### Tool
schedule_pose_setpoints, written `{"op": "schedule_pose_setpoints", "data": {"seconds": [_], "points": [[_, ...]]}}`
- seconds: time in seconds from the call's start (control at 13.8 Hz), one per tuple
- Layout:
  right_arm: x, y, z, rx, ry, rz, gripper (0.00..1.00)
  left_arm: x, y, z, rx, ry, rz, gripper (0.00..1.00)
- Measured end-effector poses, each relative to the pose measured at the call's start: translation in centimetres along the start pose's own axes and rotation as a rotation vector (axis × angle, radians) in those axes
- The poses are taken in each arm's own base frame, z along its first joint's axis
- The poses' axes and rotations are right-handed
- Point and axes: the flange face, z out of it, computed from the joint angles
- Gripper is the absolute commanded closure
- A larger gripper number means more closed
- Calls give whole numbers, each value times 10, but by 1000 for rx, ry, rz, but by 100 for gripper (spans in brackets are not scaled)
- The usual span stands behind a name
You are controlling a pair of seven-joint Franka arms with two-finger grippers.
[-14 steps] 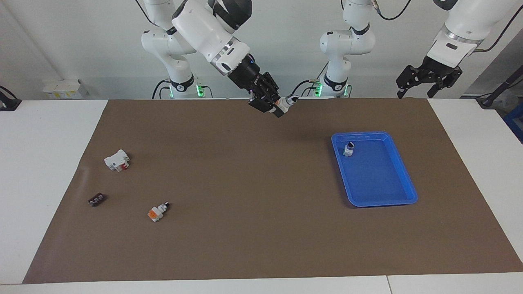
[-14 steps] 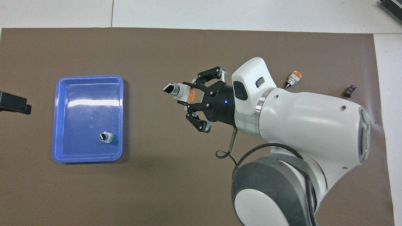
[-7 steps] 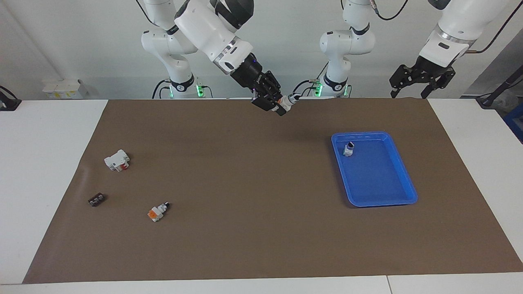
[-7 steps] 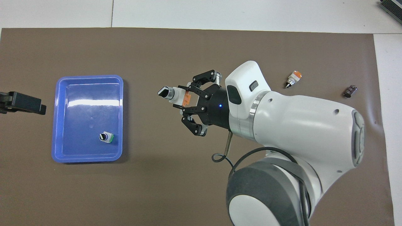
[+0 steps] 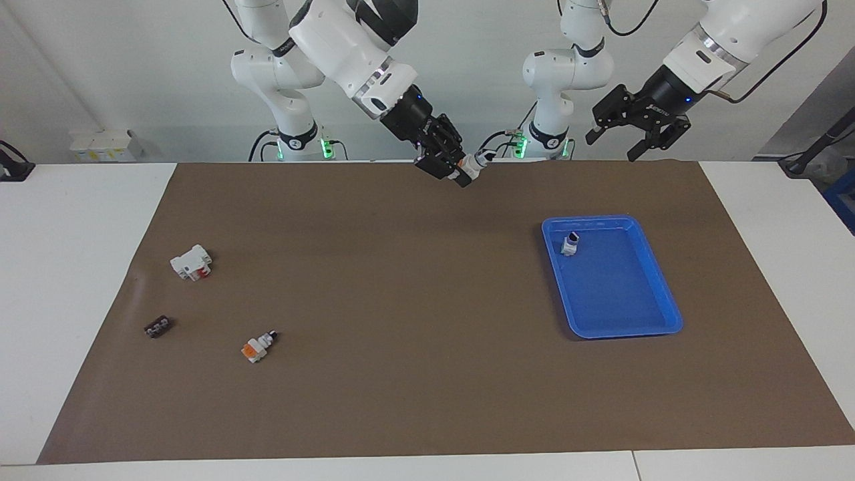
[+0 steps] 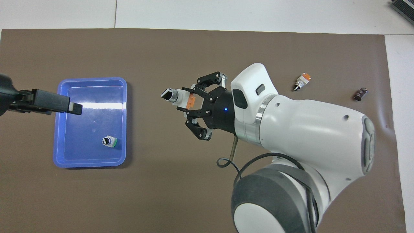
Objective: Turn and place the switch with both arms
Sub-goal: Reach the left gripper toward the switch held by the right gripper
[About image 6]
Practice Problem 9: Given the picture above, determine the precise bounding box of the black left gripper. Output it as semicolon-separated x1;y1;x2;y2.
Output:
0;74;83;116

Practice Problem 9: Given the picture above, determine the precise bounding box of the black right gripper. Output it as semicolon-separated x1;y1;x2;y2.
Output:
181;71;238;141

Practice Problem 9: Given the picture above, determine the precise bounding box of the white rotary switch orange base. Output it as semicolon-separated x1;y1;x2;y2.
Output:
293;73;312;91
161;88;196;109

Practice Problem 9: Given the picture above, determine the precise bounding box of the blue plastic tray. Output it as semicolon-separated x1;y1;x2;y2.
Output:
53;77;127;169

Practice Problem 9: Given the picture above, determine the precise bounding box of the brown table mat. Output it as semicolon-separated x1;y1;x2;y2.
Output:
0;28;407;233

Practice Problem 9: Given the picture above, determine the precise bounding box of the grey ribbed device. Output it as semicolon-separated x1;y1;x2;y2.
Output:
390;0;414;25

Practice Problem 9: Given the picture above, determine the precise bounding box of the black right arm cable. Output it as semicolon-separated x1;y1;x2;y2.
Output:
216;136;319;233

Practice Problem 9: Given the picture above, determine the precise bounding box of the white rotary switch green base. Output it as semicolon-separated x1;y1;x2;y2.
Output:
102;136;118;149

